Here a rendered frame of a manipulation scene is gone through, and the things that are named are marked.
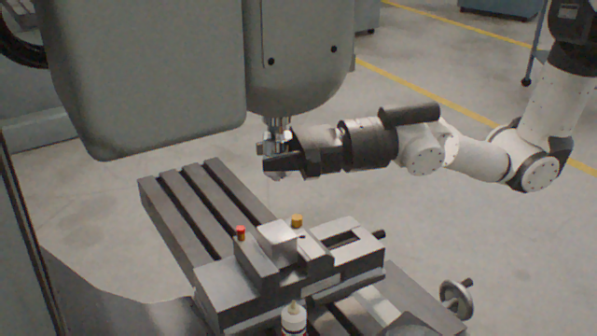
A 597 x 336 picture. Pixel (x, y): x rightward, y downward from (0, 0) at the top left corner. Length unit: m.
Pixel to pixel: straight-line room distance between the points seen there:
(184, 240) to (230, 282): 0.25
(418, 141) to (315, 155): 0.17
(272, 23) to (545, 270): 2.23
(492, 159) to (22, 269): 0.76
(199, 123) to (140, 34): 0.12
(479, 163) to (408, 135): 0.18
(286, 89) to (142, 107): 0.20
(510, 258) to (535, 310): 0.33
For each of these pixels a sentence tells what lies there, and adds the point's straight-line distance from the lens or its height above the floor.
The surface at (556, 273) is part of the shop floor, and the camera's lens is 2.68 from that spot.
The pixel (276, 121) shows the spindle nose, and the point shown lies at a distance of 0.77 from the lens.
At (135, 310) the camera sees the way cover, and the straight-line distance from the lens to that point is 1.05.
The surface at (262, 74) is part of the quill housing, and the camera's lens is 0.64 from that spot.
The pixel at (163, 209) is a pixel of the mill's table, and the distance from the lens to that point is 1.25.
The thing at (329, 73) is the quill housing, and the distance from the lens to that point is 0.69.
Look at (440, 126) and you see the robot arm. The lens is 0.94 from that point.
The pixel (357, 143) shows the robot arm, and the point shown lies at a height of 1.24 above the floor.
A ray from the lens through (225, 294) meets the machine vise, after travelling 0.91.
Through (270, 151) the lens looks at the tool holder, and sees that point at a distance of 0.79.
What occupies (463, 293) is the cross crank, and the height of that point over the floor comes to 0.67.
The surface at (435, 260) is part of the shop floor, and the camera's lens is 2.56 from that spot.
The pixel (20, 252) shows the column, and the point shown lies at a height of 1.30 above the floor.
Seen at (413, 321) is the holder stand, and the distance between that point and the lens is 0.72.
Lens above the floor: 1.62
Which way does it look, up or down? 31 degrees down
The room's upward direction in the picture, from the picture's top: straight up
